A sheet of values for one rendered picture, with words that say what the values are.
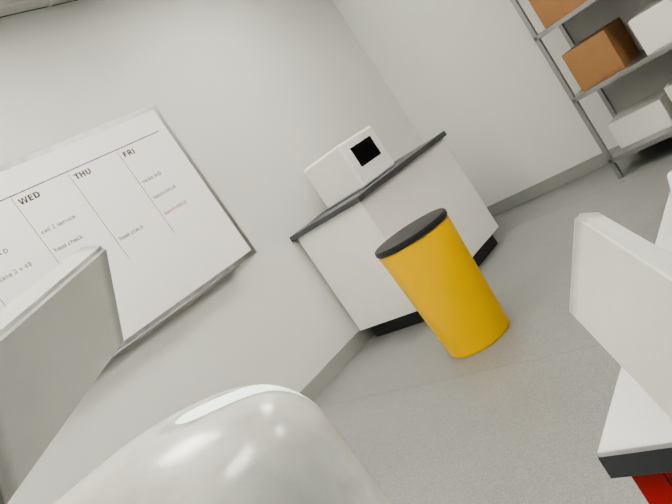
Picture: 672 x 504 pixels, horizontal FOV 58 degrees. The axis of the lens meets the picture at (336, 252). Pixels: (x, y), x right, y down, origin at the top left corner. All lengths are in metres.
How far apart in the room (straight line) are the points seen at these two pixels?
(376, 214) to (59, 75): 1.97
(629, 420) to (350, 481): 0.45
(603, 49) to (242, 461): 4.18
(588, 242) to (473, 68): 4.93
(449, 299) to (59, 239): 1.98
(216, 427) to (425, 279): 2.68
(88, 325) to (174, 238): 3.47
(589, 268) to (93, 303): 0.13
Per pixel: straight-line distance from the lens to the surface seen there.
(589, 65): 4.34
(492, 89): 5.07
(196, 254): 3.65
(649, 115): 4.41
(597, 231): 0.17
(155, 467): 0.19
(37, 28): 4.01
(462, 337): 2.97
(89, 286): 0.17
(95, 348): 0.17
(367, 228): 3.66
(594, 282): 0.17
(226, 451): 0.18
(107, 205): 3.55
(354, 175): 3.90
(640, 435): 0.60
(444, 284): 2.87
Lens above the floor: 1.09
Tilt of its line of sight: 6 degrees down
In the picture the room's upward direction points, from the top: 34 degrees counter-clockwise
